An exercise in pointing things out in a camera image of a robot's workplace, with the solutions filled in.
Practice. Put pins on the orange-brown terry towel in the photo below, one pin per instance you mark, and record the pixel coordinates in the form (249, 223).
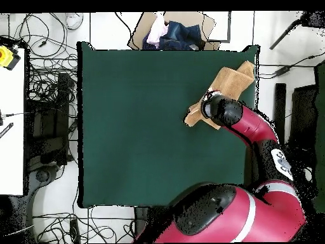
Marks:
(231, 81)

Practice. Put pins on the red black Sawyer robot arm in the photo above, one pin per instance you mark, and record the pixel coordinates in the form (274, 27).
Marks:
(274, 216)

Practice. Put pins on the blue denim garment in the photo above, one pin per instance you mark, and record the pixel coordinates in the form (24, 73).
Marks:
(182, 35)

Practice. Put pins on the brown cardboard box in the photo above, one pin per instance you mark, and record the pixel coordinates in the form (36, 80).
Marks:
(210, 25)

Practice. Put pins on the pink garment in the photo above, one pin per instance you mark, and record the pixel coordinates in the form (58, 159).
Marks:
(156, 33)

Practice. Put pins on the black chair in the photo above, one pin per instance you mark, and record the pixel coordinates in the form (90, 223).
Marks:
(302, 114)

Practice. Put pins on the dark green table cloth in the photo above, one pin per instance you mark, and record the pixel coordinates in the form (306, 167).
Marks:
(127, 139)

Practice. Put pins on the white shoe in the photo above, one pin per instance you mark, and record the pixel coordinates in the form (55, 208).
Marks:
(74, 20)

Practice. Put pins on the black power strip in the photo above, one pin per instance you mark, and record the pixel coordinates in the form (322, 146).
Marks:
(75, 230)

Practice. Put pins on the yellow emergency stop box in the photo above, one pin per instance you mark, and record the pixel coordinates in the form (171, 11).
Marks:
(6, 57)

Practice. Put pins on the white side table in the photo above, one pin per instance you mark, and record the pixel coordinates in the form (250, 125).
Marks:
(11, 152)

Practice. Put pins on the black stand frame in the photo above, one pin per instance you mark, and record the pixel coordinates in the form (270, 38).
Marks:
(54, 127)

